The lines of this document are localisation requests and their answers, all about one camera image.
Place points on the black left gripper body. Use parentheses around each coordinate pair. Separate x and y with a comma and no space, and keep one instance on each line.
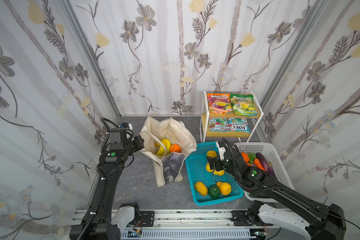
(138,143)

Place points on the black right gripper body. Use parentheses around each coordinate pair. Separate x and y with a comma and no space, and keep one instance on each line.
(215,163)

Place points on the yellow lemon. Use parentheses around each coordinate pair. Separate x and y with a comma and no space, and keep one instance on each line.
(209,169)
(219,173)
(211,154)

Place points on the yellow banana bunch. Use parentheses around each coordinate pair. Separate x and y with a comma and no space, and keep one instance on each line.
(164,147)

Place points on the orange fruit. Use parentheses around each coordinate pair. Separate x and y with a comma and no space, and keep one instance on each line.
(175,148)

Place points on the cream canvas tote bag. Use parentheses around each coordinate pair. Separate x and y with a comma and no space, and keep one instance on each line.
(167,169)

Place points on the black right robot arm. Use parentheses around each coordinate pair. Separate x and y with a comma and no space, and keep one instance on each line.
(306,217)

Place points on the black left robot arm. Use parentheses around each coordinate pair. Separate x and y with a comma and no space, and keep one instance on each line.
(119,145)

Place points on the green mint candy bag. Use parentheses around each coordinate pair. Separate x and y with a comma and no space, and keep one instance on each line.
(239,125)

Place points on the orange candy bag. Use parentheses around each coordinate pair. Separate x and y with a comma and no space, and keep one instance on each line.
(219,103)

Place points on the green yellow candy bag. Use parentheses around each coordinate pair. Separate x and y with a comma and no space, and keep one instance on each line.
(243,105)

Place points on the yellow pear right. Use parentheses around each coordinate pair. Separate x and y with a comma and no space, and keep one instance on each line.
(225,188)

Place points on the teal plastic basket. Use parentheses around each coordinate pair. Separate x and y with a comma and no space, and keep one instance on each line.
(196,167)

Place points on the green avocado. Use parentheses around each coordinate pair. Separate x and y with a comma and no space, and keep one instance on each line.
(214,191)

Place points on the yellow bumpy citrus left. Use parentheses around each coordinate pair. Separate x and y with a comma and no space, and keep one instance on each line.
(201,188)

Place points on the white metal wooden shelf rack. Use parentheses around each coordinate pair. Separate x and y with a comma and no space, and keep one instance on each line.
(253,121)

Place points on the orange carrot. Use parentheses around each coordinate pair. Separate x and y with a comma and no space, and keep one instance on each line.
(259,164)

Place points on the dark eggplant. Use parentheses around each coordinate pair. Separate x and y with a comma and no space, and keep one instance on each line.
(270,168)

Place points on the white plastic basket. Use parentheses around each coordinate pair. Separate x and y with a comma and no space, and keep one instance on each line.
(276,156)

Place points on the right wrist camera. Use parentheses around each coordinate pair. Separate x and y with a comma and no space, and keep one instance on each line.
(221,145)

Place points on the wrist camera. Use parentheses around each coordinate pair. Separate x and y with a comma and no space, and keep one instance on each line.
(126,126)
(221,145)

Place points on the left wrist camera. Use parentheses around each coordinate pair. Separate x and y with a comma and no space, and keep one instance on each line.
(126,126)

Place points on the aluminium rail base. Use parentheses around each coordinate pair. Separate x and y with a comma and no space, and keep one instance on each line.
(131,224)

